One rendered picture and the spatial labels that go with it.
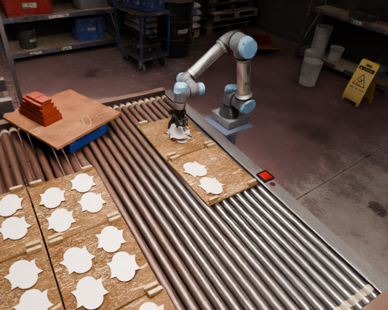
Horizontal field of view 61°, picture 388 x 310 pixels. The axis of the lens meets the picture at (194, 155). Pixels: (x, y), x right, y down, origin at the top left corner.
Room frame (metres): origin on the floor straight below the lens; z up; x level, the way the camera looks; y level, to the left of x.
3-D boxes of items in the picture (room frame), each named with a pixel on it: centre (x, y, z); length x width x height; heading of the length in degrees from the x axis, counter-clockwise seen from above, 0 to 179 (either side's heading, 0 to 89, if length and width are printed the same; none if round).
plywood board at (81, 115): (1.76, 0.84, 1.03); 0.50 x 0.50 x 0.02; 59
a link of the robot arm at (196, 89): (1.82, 0.04, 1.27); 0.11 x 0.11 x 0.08; 33
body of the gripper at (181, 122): (1.75, 0.11, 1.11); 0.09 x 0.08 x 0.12; 35
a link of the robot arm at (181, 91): (1.75, 0.11, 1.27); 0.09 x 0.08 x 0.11; 123
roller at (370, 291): (1.58, -0.26, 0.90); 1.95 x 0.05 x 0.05; 35
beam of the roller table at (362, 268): (1.62, -0.32, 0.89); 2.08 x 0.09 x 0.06; 35
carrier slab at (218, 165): (1.46, -0.11, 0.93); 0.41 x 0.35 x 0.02; 37
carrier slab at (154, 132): (1.80, 0.14, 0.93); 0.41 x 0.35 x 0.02; 35
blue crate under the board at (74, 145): (1.73, 0.78, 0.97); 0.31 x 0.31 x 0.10; 59
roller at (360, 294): (1.55, -0.22, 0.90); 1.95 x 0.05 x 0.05; 35
